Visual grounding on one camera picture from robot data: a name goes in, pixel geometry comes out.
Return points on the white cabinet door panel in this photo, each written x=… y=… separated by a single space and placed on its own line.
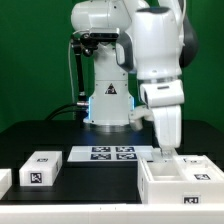
x=157 y=158

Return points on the white front table rail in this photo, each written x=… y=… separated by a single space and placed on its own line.
x=112 y=214

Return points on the white part at left edge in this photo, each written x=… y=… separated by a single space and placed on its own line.
x=5 y=181

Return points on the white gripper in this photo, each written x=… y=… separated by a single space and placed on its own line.
x=167 y=123

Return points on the white marker base plate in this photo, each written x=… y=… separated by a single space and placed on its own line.
x=109 y=153

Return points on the white block with marker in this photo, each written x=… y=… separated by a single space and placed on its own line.
x=41 y=169

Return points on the white cabinet body box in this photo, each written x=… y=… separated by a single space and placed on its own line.
x=161 y=183

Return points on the grey depth camera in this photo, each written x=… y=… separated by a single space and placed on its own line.
x=104 y=34

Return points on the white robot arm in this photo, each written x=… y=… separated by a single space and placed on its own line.
x=139 y=51

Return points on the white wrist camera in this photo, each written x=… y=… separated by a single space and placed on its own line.
x=137 y=115

